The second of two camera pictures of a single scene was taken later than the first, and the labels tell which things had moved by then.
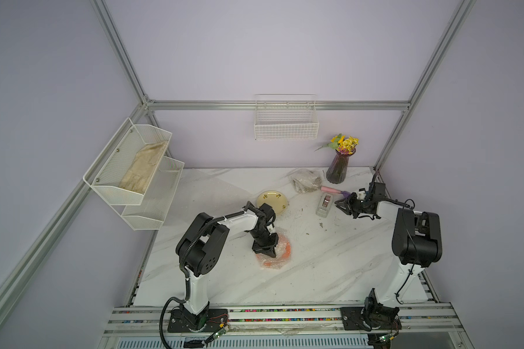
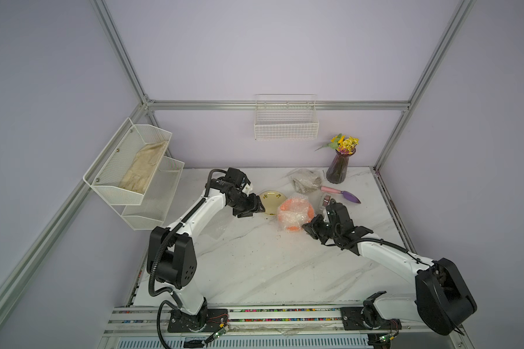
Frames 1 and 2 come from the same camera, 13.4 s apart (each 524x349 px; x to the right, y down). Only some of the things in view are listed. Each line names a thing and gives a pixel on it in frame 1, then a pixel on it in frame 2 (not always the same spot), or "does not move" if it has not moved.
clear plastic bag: [283, 251] -> [295, 211]
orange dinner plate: [283, 253] -> [294, 213]
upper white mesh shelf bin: [106, 175] does not move
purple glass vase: [338, 169] does not move
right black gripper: [343, 203] -> [310, 227]
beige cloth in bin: [137, 176] does not move
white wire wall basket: [286, 117] does not move
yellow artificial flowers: [345, 145] does not move
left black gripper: [268, 249] -> [254, 207]
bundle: [306, 180] does not move
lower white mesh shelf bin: [156, 202] does not move
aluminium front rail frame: [416, 319] does not move
